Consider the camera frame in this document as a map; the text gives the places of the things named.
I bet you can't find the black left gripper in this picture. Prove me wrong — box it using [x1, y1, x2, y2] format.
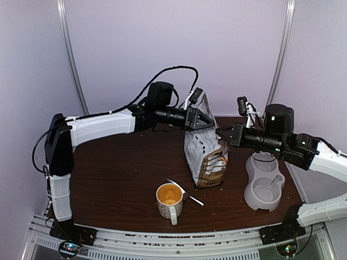
[157, 106, 216, 132]

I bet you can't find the brown dog food bag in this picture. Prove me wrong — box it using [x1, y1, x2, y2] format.
[184, 94, 229, 189]

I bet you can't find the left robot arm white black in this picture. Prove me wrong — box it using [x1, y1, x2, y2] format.
[44, 81, 215, 241]

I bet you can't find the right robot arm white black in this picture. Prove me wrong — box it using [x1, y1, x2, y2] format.
[216, 103, 346, 239]

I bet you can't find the white double pet bowl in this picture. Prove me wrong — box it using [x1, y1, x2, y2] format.
[244, 152, 285, 212]

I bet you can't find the metal spoon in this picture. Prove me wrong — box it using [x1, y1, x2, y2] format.
[166, 179, 204, 207]

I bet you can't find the white mug yellow inside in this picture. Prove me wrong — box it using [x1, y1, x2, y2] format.
[156, 183, 183, 226]

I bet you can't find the right circuit board with leds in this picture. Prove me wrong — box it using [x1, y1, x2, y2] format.
[276, 241, 298, 258]

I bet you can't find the circuit board with leds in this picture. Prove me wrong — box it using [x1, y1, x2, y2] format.
[58, 241, 81, 258]
[276, 241, 298, 258]

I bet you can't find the left circuit board with leds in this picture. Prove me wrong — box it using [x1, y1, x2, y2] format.
[58, 241, 81, 258]

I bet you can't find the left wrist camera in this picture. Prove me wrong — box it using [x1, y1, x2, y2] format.
[183, 87, 203, 110]

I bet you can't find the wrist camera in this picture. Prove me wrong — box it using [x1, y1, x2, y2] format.
[183, 87, 203, 110]
[237, 96, 258, 128]

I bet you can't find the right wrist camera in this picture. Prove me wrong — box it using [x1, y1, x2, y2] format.
[237, 96, 258, 128]

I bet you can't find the right aluminium corner post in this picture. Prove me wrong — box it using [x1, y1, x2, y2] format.
[266, 0, 295, 105]

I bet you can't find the aluminium corner post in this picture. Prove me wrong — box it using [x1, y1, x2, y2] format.
[266, 0, 295, 105]
[56, 0, 89, 115]

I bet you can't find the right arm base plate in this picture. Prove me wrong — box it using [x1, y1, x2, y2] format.
[259, 224, 306, 245]

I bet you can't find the aluminium front rail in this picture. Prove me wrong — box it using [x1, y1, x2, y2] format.
[21, 211, 338, 260]

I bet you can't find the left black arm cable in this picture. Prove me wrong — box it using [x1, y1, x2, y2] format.
[31, 64, 199, 174]

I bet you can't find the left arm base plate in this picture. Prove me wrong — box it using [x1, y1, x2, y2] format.
[49, 220, 97, 246]

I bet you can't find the left aluminium corner post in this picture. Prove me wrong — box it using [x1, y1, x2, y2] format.
[56, 0, 89, 115]

